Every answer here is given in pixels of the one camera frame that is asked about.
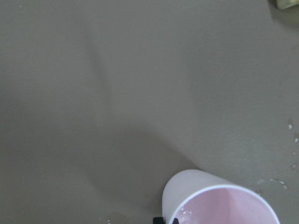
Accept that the pink plastic cup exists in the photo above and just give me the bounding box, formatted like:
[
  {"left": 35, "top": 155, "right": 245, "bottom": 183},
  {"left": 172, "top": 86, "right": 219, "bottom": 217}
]
[{"left": 162, "top": 169, "right": 280, "bottom": 224}]

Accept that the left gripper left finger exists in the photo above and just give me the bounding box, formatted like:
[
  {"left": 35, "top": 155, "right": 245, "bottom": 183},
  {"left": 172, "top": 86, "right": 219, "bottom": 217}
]
[{"left": 153, "top": 217, "right": 164, "bottom": 224}]

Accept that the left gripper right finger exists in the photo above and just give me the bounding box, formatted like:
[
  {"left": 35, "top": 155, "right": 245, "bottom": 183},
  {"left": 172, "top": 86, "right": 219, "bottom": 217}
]
[{"left": 173, "top": 218, "right": 179, "bottom": 224}]

